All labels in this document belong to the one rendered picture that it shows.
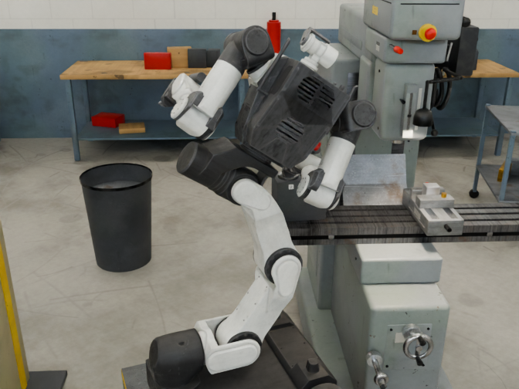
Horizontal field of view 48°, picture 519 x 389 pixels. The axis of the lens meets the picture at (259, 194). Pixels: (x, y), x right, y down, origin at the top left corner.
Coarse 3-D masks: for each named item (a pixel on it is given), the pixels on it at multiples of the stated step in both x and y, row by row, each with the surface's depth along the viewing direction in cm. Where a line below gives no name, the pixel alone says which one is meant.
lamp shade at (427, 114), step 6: (420, 108) 221; (426, 108) 220; (414, 114) 222; (420, 114) 219; (426, 114) 219; (414, 120) 222; (420, 120) 219; (426, 120) 219; (420, 126) 220; (426, 126) 220
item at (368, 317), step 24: (336, 264) 304; (336, 288) 305; (360, 288) 249; (384, 288) 243; (408, 288) 243; (432, 288) 243; (336, 312) 306; (360, 312) 250; (384, 312) 231; (408, 312) 231; (432, 312) 232; (360, 336) 251; (384, 336) 235; (432, 336) 236; (360, 360) 251; (384, 360) 240; (408, 360) 240; (432, 360) 241; (360, 384) 252; (408, 384) 246; (432, 384) 246
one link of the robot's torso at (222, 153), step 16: (192, 144) 185; (208, 144) 190; (224, 144) 188; (240, 144) 194; (192, 160) 181; (208, 160) 183; (224, 160) 184; (240, 160) 186; (256, 160) 188; (192, 176) 185; (208, 176) 185; (224, 176) 187; (272, 176) 192
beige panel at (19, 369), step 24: (0, 240) 260; (0, 264) 259; (0, 288) 259; (0, 312) 259; (0, 336) 258; (0, 360) 258; (24, 360) 288; (0, 384) 258; (24, 384) 286; (48, 384) 291
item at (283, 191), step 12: (276, 180) 249; (288, 180) 248; (300, 180) 249; (276, 192) 248; (288, 192) 249; (288, 204) 251; (300, 204) 252; (288, 216) 253; (300, 216) 254; (312, 216) 255; (324, 216) 256
